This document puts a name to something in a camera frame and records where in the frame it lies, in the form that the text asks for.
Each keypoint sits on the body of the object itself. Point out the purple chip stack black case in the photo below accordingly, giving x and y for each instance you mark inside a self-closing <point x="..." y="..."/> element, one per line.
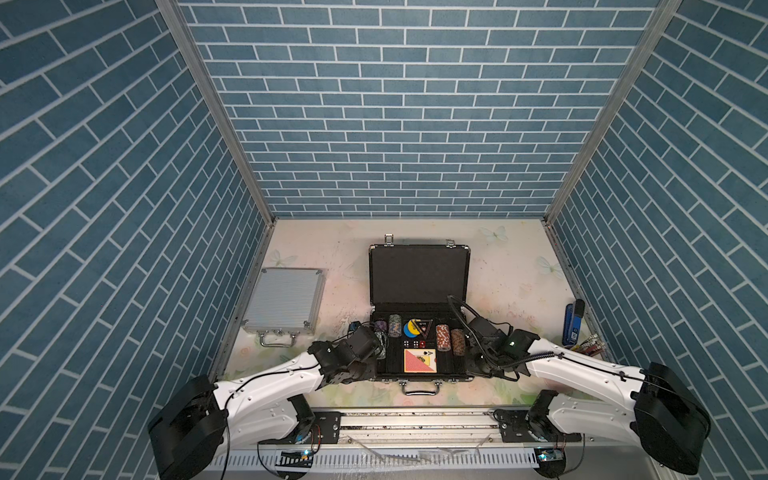
<point x="381" y="326"/>

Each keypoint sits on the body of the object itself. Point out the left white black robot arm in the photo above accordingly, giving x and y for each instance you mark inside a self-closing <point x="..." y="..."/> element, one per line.
<point x="203" y="420"/>

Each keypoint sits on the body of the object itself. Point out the red white chip stack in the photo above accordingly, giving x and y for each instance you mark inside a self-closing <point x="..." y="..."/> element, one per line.
<point x="443" y="338"/>

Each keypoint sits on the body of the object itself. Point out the triangular button black case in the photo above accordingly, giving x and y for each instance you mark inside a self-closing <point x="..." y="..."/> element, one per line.
<point x="423" y="326"/>

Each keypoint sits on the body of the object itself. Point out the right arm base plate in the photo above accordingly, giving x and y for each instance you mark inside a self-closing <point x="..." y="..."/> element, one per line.
<point x="515" y="427"/>

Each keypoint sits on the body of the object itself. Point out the brown dark chip stack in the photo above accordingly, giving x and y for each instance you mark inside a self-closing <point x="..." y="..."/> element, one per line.
<point x="458" y="342"/>

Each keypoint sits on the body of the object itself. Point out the silver aluminium poker case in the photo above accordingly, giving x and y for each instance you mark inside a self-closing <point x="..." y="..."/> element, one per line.
<point x="284" y="304"/>

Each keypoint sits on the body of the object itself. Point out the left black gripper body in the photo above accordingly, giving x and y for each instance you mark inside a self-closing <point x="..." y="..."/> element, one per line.
<point x="361" y="373"/>

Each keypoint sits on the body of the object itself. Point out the blue dealer button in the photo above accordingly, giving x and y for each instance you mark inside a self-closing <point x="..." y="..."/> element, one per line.
<point x="410" y="330"/>

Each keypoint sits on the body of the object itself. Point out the ace of spades card deck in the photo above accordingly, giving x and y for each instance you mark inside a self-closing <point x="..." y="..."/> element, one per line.
<point x="420" y="361"/>

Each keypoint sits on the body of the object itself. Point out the black poker set case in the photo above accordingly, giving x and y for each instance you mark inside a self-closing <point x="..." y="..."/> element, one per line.
<point x="416" y="281"/>

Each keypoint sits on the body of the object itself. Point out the orange blue chips black case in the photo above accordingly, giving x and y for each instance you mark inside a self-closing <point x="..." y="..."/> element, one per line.
<point x="394" y="326"/>

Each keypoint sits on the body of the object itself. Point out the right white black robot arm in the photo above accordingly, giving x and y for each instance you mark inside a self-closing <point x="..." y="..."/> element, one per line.
<point x="648" y="407"/>

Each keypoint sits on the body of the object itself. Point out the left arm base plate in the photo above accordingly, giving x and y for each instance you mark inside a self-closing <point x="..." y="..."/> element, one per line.
<point x="321" y="427"/>

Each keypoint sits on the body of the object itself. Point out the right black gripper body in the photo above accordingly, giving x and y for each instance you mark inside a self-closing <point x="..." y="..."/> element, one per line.
<point x="482" y="359"/>

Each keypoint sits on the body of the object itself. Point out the yellow dealer button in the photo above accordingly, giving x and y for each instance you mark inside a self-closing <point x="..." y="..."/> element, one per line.
<point x="417" y="326"/>

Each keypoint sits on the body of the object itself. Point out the aluminium front rail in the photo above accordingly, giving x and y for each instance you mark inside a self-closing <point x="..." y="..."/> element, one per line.
<point x="417" y="425"/>

